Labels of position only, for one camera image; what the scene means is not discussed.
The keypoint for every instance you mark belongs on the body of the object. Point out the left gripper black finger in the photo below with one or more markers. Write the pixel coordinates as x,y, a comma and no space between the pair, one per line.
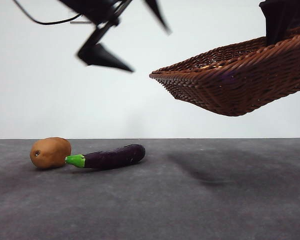
158,15
100,57

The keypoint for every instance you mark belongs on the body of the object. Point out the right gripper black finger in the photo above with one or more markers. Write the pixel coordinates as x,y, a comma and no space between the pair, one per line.
280,20

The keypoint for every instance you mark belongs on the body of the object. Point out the brown wicker basket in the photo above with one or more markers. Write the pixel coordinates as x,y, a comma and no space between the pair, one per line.
240,85

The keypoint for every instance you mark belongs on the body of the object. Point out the yellow corn cob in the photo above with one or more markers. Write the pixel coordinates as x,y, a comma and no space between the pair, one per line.
216,66

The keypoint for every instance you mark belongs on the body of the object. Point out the purple eggplant green stem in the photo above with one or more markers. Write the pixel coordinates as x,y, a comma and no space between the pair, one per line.
112,158

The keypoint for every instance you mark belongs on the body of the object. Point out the brown potato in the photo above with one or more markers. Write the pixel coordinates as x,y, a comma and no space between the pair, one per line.
51,152

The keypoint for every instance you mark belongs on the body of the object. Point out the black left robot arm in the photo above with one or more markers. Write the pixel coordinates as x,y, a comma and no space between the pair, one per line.
95,10

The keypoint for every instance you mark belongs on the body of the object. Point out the white wall socket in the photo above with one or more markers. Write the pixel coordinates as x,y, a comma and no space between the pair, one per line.
76,22

